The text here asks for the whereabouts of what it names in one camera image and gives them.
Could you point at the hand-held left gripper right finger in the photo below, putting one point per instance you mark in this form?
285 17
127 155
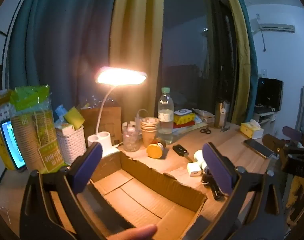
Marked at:
218 170

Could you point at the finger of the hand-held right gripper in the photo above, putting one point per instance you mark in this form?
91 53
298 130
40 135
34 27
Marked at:
292 133
274 143

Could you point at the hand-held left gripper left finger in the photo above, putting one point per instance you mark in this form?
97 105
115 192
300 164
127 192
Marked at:
88 166

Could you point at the dark wristwatch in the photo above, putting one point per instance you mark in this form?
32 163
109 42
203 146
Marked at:
205 178

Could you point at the white plug charger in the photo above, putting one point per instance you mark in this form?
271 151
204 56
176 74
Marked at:
194 170

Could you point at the red can with gold lid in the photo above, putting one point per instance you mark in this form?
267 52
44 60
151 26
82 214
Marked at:
155 150

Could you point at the cardboard box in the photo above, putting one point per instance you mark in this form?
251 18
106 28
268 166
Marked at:
142 205

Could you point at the dark smartphone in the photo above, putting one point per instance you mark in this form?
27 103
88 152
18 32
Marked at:
258 148

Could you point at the small white plastic bottle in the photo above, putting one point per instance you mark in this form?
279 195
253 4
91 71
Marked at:
199 156

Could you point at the yellow garment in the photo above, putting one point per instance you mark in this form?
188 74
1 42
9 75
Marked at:
295 190

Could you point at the white perforated plastic basket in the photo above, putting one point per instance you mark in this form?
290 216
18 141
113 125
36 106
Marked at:
72 145

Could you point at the white media stand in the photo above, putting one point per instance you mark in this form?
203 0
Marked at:
264 118

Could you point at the yellow tissue box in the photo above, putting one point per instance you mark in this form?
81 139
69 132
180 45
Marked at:
250 130

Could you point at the small black scissors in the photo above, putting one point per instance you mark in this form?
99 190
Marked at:
205 130

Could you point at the black car key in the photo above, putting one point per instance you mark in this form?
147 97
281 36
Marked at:
180 149

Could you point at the black monitor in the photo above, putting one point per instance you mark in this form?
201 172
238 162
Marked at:
268 93

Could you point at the small white box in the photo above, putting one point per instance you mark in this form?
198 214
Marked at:
64 126

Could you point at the brown lamp carton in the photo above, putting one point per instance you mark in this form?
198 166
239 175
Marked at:
109 122

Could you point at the yellow green sponge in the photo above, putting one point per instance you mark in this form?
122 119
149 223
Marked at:
74 117

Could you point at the clear printed glass cup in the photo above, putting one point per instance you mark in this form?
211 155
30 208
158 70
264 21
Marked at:
130 137

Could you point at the steel tumbler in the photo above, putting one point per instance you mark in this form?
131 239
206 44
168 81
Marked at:
220 116

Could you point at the white flat carton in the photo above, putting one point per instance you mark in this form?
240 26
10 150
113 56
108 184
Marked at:
204 116

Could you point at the red book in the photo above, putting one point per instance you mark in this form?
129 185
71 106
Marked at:
183 125

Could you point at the yellow tissue pack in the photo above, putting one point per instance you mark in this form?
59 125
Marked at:
184 118

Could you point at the green snack bag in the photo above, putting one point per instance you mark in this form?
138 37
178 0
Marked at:
34 130

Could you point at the white flat charging pad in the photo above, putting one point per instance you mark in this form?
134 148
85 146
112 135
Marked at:
183 112

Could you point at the stack of brown paper cups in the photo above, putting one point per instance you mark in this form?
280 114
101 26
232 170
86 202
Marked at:
149 132

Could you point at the clear plastic water bottle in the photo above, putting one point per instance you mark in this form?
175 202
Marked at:
165 120

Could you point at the teal curtain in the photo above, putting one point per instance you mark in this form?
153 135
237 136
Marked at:
252 67
62 42

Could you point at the phone with lit screen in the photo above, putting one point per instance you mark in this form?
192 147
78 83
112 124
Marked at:
12 145

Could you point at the white desk lamp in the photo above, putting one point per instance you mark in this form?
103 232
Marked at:
122 76

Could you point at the yellow curtain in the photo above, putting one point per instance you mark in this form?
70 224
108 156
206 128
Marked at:
137 30
238 42

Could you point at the white air conditioner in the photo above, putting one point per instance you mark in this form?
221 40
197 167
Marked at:
274 27

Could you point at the dark glass window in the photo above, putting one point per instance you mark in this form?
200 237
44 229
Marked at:
192 42

